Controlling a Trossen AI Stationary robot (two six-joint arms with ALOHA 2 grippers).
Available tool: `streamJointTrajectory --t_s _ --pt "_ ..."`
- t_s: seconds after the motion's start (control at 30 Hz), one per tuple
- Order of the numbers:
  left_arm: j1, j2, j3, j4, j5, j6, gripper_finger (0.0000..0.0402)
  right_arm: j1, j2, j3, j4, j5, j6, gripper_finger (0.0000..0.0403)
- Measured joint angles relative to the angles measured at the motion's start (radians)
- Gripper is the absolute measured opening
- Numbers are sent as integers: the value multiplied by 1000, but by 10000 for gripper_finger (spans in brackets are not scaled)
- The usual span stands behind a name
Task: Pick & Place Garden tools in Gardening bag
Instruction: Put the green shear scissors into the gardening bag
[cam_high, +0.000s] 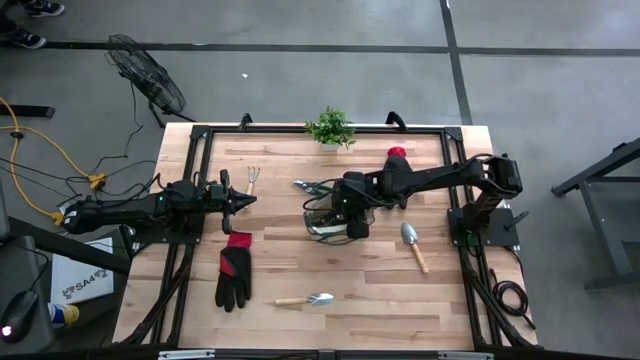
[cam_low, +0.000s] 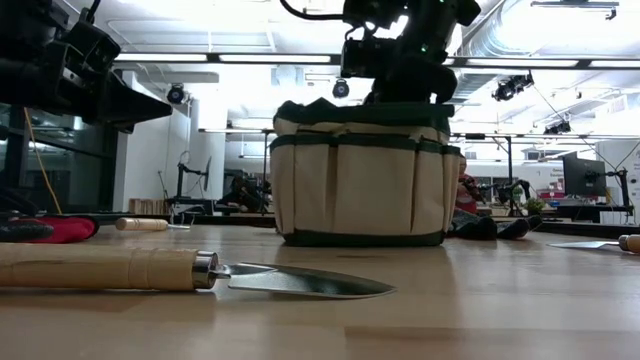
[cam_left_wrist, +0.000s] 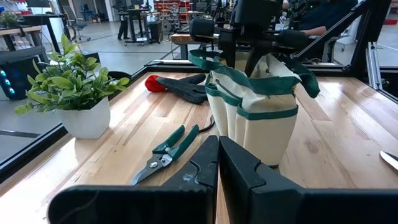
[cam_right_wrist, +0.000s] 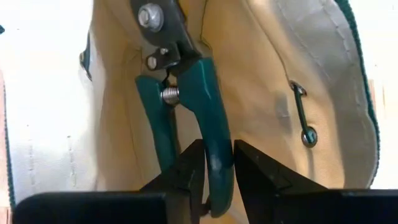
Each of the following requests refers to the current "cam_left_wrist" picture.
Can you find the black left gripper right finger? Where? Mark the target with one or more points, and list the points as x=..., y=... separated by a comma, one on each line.
x=280, y=205

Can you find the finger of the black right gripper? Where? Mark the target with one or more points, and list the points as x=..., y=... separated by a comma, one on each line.
x=228, y=54
x=256, y=60

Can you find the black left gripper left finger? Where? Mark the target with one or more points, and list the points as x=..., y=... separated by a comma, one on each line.
x=140, y=205

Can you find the black glove red knit cuff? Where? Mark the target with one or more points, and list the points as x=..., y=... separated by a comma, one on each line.
x=183, y=88

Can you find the cream canvas green-trimmed gardening bag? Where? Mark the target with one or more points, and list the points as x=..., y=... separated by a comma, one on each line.
x=267, y=137

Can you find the seated person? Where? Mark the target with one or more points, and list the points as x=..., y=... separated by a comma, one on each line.
x=326, y=14

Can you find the red parts shelf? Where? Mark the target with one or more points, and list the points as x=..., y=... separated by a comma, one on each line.
x=171, y=9

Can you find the black standing desk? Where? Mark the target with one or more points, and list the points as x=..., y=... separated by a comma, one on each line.
x=136, y=25

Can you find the green plant in white pot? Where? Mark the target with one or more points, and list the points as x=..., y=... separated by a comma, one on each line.
x=87, y=121

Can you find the standing person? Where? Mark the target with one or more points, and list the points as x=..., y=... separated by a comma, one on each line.
x=123, y=28

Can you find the black metal stand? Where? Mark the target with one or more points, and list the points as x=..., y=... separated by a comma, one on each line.
x=367, y=37

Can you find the office chair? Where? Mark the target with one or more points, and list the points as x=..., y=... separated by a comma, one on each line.
x=73, y=18

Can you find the black box with blue lights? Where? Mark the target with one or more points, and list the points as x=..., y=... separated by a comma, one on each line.
x=21, y=74

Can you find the wooden top desk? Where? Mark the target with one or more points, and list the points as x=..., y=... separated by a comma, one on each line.
x=18, y=30

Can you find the silver aluminium post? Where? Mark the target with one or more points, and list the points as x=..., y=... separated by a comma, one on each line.
x=374, y=65

